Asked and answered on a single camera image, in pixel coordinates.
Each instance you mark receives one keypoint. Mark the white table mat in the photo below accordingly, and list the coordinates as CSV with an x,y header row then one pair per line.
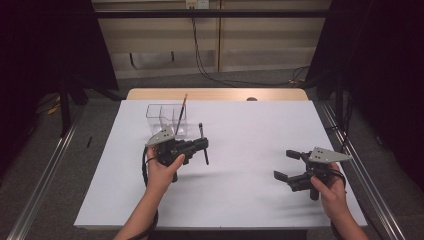
x,y
233,193

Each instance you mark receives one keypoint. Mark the clear plastic organizer box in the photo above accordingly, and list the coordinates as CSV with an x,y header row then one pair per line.
x,y
160,115

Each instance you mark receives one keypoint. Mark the person's right hand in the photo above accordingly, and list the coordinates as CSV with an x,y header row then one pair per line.
x,y
331,196

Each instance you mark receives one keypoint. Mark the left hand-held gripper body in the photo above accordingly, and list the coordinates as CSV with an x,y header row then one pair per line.
x,y
168,150

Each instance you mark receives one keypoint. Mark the small black floor item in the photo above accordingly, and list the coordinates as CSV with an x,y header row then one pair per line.
x,y
89,141

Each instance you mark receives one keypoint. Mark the aluminium floor rail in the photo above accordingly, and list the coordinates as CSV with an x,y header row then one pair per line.
x,y
373,193
43,180

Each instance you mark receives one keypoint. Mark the black horizontal metal bar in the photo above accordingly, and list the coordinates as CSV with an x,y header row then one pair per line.
x,y
213,13

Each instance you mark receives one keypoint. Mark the dark round table grommet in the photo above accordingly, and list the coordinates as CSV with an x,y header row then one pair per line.
x,y
251,99

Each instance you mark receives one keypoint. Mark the person's left hand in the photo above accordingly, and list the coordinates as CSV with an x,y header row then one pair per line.
x,y
161,176

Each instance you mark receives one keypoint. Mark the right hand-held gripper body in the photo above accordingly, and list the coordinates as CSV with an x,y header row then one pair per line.
x,y
313,173

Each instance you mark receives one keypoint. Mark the black brush with orange tip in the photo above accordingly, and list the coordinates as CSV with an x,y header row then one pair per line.
x,y
182,111

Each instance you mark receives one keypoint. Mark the white wall socket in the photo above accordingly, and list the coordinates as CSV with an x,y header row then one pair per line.
x,y
197,3

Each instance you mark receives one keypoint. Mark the wooden table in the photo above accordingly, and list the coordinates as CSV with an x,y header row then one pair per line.
x,y
216,94

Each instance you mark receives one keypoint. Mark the black stand post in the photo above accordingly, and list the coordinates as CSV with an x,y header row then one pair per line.
x,y
339,110
64,106

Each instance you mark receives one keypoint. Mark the black brush with white band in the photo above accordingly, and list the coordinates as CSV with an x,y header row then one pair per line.
x,y
206,158

